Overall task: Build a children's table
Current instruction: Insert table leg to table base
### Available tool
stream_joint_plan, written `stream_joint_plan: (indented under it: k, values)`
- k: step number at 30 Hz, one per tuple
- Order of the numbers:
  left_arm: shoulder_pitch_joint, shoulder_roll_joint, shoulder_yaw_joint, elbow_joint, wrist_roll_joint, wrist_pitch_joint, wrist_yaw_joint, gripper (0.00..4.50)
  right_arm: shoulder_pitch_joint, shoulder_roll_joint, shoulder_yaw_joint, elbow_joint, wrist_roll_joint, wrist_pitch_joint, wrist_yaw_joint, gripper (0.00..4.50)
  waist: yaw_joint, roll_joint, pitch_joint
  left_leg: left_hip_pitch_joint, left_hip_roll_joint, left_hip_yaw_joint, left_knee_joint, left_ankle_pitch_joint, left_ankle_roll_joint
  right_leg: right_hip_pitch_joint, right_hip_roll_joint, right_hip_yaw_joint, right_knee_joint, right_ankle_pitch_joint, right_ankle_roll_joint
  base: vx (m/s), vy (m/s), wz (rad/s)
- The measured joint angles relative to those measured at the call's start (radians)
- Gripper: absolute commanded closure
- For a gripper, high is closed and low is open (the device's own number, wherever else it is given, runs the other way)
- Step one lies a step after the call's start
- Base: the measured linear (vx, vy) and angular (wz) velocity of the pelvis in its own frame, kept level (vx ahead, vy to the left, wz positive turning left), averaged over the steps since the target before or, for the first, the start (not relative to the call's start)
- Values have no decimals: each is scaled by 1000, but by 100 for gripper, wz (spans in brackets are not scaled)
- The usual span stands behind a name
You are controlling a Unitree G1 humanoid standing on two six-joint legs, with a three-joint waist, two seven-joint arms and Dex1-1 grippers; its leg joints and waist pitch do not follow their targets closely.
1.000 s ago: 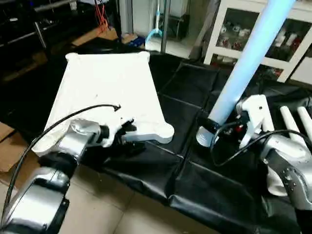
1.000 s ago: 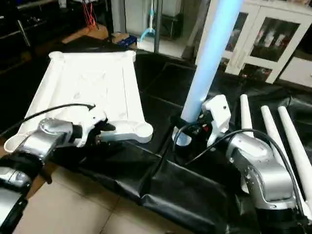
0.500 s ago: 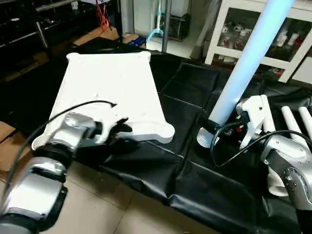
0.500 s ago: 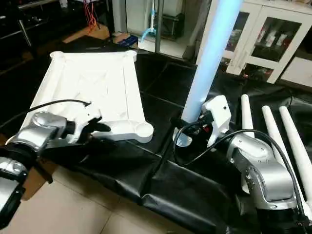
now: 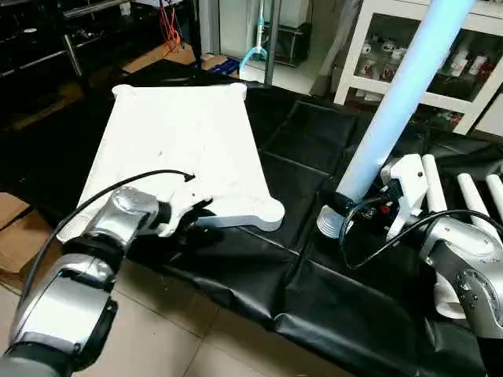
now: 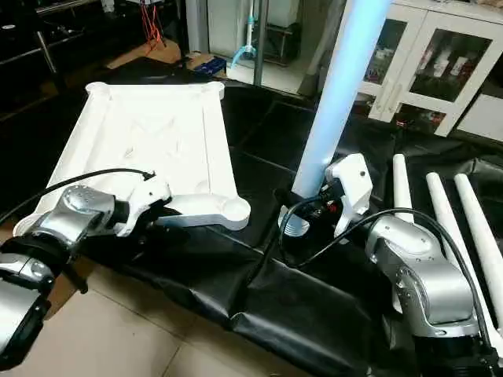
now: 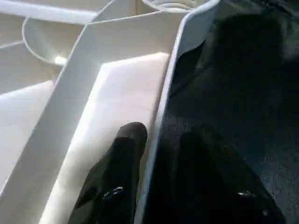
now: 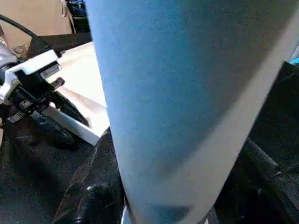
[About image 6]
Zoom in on white plastic table leg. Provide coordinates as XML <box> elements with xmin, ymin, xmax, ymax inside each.
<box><xmin>278</xmin><ymin>0</ymin><xmax>392</xmax><ymax>238</ymax></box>
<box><xmin>454</xmin><ymin>173</ymin><xmax>503</xmax><ymax>309</ymax></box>
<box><xmin>391</xmin><ymin>153</ymin><xmax>417</xmax><ymax>225</ymax></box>
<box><xmin>425</xmin><ymin>172</ymin><xmax>503</xmax><ymax>358</ymax></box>

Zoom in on red cables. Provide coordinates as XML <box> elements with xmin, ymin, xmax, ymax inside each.
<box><xmin>139</xmin><ymin>0</ymin><xmax>167</xmax><ymax>46</ymax></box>

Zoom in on blue box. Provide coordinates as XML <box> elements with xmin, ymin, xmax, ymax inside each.
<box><xmin>192</xmin><ymin>55</ymin><xmax>229</xmax><ymax>79</ymax></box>

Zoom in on dark metal stand pole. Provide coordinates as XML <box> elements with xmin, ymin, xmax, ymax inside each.
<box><xmin>252</xmin><ymin>0</ymin><xmax>270</xmax><ymax>87</ymax></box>

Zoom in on white plastic table top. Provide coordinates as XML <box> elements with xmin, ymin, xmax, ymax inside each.
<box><xmin>13</xmin><ymin>81</ymin><xmax>252</xmax><ymax>238</ymax></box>

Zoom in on grey metal post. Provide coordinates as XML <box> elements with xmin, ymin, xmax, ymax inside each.
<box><xmin>35</xmin><ymin>30</ymin><xmax>65</xmax><ymax>77</ymax></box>

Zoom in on black mat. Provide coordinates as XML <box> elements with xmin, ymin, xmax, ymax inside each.
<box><xmin>0</xmin><ymin>59</ymin><xmax>503</xmax><ymax>377</ymax></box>

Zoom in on white glass-door cabinet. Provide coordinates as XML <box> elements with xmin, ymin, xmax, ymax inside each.
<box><xmin>317</xmin><ymin>0</ymin><xmax>503</xmax><ymax>139</ymax></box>

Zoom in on teal and white pole tool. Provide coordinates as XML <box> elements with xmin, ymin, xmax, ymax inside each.
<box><xmin>231</xmin><ymin>0</ymin><xmax>262</xmax><ymax>68</ymax></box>

